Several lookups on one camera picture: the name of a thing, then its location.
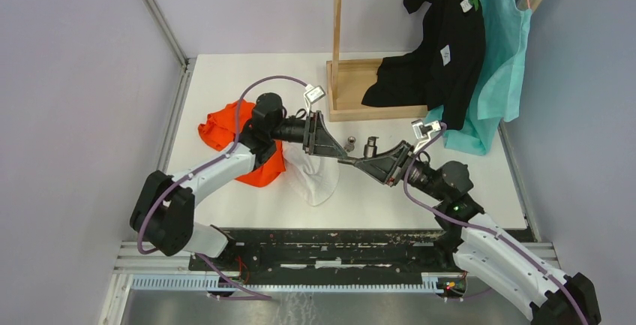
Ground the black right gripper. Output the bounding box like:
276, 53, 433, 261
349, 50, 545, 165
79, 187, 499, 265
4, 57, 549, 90
354, 140, 446, 201

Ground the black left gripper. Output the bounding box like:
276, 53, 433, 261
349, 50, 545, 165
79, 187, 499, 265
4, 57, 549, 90
269, 110, 347, 159

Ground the silver angle valve fitting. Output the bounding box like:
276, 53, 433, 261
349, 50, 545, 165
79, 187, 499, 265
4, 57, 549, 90
343, 136, 356, 153

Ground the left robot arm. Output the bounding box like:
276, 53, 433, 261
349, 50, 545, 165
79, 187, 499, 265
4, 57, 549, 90
130, 93, 347, 270

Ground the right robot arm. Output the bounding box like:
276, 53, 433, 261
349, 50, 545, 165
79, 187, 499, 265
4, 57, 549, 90
340, 142, 602, 324

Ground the white bucket hat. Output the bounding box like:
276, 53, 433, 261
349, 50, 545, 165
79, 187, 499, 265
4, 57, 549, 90
282, 143, 340, 206

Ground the wooden clothes rack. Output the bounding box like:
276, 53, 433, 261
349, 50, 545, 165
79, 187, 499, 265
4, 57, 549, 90
326, 0, 428, 122

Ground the orange cloth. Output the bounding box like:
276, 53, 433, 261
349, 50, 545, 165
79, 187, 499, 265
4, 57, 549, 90
197, 100, 286, 188

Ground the black t-shirt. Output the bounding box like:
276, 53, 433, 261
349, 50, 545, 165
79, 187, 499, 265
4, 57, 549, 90
361, 0, 486, 131

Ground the teal garment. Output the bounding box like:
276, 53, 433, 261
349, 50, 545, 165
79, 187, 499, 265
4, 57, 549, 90
428, 0, 532, 155

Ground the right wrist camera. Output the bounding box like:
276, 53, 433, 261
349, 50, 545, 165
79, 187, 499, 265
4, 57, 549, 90
411, 119, 443, 152

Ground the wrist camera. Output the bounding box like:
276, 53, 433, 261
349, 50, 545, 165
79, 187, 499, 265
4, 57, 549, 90
411, 119, 443, 152
303, 84, 326, 113

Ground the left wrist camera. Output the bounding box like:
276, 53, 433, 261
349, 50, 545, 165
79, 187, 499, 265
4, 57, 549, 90
303, 84, 326, 113

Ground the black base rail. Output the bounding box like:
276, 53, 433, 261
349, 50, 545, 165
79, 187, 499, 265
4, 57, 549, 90
210, 228, 465, 285

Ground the white cable duct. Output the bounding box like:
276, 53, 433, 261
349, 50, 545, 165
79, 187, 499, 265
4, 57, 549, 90
130, 273, 449, 295

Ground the aluminium frame rail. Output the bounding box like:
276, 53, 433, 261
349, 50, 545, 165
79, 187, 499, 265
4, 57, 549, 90
97, 58, 218, 324

